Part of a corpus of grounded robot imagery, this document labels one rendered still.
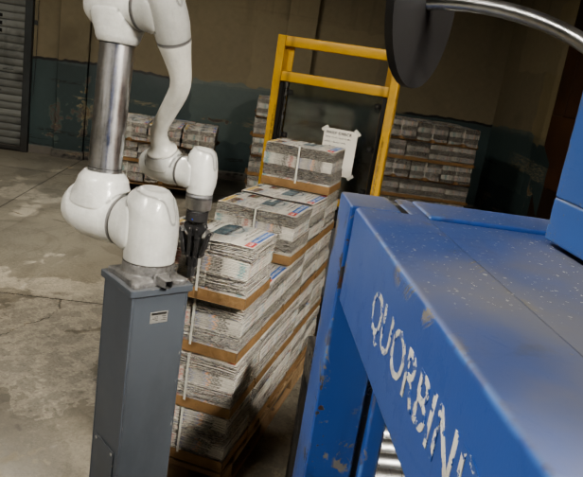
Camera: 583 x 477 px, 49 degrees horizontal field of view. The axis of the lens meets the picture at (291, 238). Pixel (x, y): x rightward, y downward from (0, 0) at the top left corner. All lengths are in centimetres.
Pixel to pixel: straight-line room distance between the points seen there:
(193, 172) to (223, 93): 713
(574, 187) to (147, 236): 143
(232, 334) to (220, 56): 715
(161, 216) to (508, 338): 157
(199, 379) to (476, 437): 221
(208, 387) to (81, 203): 88
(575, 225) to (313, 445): 35
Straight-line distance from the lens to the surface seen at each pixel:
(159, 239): 188
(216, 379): 245
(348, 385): 69
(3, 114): 980
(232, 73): 922
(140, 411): 208
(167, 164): 218
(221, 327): 236
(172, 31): 188
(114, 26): 195
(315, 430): 71
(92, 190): 198
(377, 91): 379
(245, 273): 221
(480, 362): 32
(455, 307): 38
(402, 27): 64
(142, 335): 195
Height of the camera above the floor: 167
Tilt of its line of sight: 15 degrees down
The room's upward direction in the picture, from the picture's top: 9 degrees clockwise
